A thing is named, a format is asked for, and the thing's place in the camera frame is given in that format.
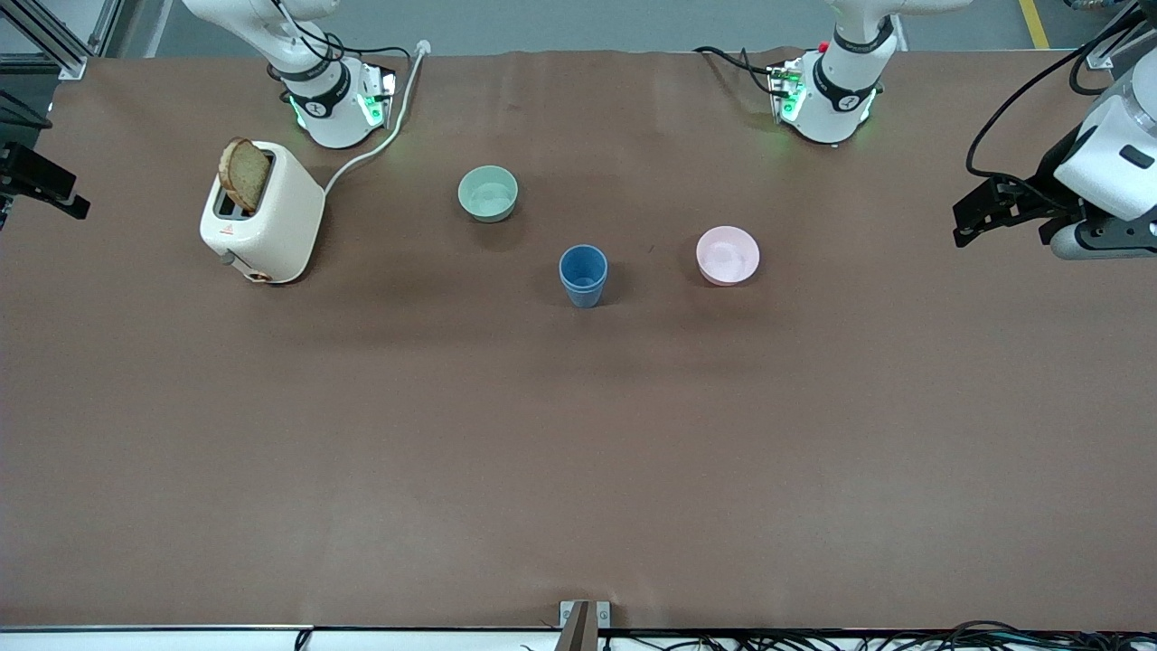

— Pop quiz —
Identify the blue plastic cup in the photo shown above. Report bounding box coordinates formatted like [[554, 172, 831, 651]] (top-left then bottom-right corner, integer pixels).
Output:
[[560, 269, 608, 309], [559, 244, 609, 288]]

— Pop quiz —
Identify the brown bread slice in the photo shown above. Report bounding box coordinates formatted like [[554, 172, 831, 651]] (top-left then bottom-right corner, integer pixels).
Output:
[[219, 137, 272, 214]]

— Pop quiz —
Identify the cream white toaster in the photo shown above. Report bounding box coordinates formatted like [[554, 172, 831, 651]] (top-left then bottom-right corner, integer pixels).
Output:
[[200, 140, 326, 285]]

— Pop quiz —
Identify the pink bowl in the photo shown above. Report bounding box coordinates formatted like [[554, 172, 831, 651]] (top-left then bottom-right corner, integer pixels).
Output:
[[695, 226, 761, 288]]

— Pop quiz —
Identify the green bowl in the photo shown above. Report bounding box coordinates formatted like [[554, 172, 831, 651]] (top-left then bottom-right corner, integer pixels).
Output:
[[456, 165, 520, 223]]

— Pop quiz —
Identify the brown table cover mat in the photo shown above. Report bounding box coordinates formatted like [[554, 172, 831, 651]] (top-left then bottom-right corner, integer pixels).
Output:
[[0, 50, 1157, 631]]

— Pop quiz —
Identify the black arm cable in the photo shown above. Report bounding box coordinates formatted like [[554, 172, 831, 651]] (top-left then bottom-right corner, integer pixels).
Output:
[[965, 0, 1140, 189]]

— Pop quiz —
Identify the aluminium frame profile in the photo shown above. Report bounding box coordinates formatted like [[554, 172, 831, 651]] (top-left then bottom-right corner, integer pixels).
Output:
[[0, 0, 123, 80], [1085, 32, 1142, 71]]

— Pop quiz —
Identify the black base cable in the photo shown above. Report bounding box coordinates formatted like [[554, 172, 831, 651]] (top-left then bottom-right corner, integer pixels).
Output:
[[267, 0, 412, 91], [693, 45, 787, 96]]

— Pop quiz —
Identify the white toaster power cable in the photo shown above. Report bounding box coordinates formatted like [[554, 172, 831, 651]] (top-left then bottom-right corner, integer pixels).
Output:
[[323, 40, 432, 195]]

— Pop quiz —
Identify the black cables tangle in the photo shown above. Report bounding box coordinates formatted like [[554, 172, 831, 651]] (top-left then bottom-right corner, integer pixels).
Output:
[[601, 619, 1157, 651]]

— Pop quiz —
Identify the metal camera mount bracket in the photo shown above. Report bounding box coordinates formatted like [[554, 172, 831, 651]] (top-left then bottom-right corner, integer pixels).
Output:
[[560, 600, 611, 651]]

